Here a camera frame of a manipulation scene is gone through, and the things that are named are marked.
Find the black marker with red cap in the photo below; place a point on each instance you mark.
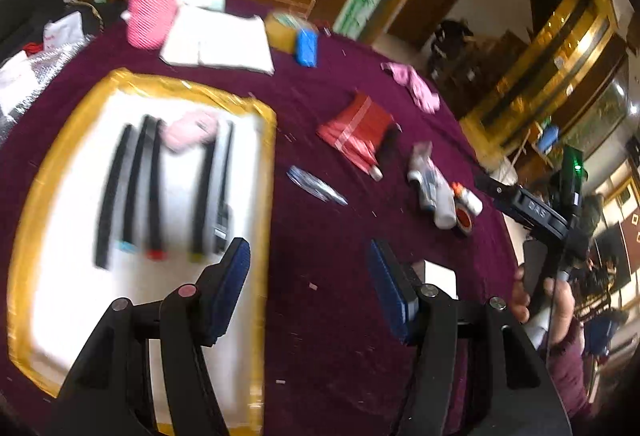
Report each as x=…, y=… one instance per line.
x=156, y=196

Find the red and black tape roll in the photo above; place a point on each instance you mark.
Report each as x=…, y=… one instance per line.
x=464, y=220

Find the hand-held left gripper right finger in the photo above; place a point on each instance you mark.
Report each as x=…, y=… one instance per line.
x=390, y=291

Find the grey squeeze tube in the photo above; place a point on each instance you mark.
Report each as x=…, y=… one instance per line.
x=420, y=161

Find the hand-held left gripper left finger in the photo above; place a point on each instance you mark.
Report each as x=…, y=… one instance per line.
x=230, y=286

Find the black bag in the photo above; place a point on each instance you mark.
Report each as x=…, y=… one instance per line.
x=25, y=1

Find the black marker with teal caps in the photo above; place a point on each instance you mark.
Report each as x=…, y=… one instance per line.
x=135, y=186

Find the white folded cloth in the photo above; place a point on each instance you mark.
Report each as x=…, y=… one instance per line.
x=220, y=41

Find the red pouch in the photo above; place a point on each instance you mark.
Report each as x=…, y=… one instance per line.
x=355, y=126

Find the thin black pen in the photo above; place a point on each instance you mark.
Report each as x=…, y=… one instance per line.
x=222, y=196

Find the white bag with red print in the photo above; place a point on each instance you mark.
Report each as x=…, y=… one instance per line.
x=65, y=31

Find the silver foil bag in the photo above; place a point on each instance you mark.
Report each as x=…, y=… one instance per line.
x=30, y=86

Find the white printed tube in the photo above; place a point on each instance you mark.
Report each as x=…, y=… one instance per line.
x=428, y=193

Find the black marker with yellow caps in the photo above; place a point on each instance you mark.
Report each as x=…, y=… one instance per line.
x=202, y=206

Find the person's right forearm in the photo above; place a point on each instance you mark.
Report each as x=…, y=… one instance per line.
x=570, y=371

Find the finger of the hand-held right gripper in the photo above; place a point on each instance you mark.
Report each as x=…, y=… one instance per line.
x=495, y=189

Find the blue container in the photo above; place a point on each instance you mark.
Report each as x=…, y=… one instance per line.
x=549, y=139

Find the white charger block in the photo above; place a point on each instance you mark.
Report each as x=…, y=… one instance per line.
x=440, y=278

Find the white tray with yellow edges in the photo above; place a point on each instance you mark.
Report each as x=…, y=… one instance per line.
x=65, y=266

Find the pink plush toy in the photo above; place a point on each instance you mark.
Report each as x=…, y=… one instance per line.
x=185, y=131

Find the tan packing tape roll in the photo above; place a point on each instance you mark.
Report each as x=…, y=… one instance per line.
x=280, y=34

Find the blue battery pack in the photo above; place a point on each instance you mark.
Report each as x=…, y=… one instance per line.
x=306, y=46

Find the small white bottle orange cap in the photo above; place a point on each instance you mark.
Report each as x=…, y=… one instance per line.
x=470, y=203

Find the white plastic bottle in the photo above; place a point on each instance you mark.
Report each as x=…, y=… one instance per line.
x=445, y=206

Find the person's right hand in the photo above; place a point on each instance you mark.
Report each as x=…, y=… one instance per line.
x=565, y=311

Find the clear plastic tube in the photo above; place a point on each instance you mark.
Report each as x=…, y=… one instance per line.
x=315, y=183

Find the brown wooden door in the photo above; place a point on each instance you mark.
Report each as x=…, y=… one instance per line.
x=430, y=1

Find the black marker with white cap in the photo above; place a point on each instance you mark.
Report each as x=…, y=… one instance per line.
x=387, y=146

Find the plain black marker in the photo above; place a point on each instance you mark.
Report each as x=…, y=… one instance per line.
x=112, y=196

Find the pink crumpled cloth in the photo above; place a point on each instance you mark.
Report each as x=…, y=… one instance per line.
x=420, y=89

